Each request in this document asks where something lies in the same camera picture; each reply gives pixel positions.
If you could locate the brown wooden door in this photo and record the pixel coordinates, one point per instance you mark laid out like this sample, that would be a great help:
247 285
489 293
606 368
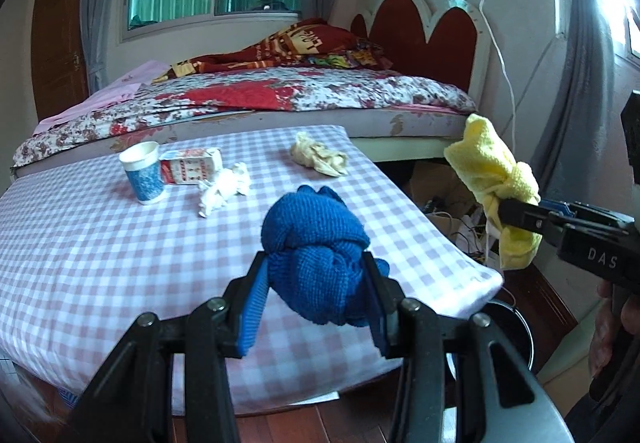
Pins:
57 43

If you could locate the beige crumpled cloth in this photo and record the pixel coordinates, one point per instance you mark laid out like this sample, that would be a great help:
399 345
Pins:
317 155

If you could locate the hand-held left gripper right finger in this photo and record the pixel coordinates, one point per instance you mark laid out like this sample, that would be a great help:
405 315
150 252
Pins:
378 318

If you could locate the bright window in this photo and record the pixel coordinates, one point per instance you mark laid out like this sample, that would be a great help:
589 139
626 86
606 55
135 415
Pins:
622 18

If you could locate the red white carton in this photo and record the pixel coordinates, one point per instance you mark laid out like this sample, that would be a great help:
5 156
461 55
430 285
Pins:
190 168

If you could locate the pink sheet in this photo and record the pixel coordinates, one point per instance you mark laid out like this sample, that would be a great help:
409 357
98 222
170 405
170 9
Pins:
115 90

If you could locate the grey patterned curtain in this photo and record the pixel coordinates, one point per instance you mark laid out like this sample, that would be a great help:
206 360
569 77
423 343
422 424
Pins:
575 88

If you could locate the black plastic bucket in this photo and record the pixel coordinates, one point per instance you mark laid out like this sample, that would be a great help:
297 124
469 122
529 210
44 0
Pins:
515 323

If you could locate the checkered tablecloth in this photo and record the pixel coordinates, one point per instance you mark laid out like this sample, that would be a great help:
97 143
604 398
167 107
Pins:
125 263

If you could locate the cardboard box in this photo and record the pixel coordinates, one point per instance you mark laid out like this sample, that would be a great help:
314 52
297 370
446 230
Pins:
425 183

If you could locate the blue patterned paper cup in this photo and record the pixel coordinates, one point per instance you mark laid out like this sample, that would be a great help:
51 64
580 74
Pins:
144 173

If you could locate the blue cloth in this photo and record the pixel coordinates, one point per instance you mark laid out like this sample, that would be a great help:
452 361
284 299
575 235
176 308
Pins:
320 253

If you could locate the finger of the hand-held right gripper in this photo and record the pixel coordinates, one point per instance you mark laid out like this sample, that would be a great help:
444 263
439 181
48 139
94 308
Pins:
530 218
560 208

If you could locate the red white headboard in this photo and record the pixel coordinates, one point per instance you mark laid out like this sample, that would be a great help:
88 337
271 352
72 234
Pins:
425 38

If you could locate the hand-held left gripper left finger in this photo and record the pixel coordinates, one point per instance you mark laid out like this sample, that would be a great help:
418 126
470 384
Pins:
252 308

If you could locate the red patterned blanket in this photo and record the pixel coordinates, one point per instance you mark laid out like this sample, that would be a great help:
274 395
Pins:
280 45

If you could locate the floral quilt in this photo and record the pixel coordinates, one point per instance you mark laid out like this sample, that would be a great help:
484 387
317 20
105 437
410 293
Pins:
325 90

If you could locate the bed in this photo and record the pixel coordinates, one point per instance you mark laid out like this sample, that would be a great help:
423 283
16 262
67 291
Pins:
400 128

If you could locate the yellow cloth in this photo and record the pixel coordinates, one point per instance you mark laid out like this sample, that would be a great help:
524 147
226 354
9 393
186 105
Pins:
495 168

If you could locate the crumpled white tissue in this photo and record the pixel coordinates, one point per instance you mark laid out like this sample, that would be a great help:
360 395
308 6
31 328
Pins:
222 188

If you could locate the colourful pillow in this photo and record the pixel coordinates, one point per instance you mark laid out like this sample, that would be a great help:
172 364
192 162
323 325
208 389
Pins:
360 55

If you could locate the person's right hand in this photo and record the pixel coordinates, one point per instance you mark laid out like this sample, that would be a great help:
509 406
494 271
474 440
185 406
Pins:
602 338

